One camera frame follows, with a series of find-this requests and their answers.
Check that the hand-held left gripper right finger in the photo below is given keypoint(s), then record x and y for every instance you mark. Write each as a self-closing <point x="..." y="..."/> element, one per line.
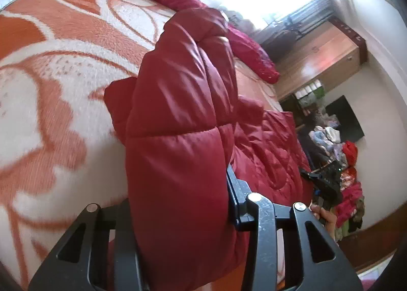
<point x="237" y="197"/>

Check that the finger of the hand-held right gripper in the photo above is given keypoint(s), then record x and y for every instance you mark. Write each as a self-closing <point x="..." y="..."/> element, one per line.
<point x="308" y="175"/>

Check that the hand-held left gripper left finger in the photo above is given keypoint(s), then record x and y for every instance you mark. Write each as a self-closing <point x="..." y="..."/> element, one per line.
<point x="124" y="230"/>

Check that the red quilted puffer jacket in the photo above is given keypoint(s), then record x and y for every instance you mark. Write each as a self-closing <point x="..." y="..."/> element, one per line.
<point x="178" y="119"/>

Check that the pile of colourful clothes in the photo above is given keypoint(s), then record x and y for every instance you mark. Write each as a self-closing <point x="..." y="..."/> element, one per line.
<point x="346" y="189"/>

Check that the person's right hand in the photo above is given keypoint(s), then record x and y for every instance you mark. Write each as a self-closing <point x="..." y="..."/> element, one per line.
<point x="327" y="222"/>

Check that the black flat screen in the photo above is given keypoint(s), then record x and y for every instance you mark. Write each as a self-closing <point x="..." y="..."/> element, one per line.
<point x="345" y="118"/>

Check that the stack of green white boxes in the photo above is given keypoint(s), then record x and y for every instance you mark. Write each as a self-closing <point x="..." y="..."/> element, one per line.
<point x="310" y="90"/>

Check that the pink floor mat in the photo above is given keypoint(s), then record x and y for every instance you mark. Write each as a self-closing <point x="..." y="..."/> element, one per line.
<point x="368" y="280"/>

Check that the wooden wardrobe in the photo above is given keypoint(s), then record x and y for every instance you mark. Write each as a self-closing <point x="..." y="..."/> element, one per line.
<point x="318" y="56"/>

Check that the orange and white bed blanket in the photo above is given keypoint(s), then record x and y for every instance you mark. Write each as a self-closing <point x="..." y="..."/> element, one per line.
<point x="47" y="87"/>

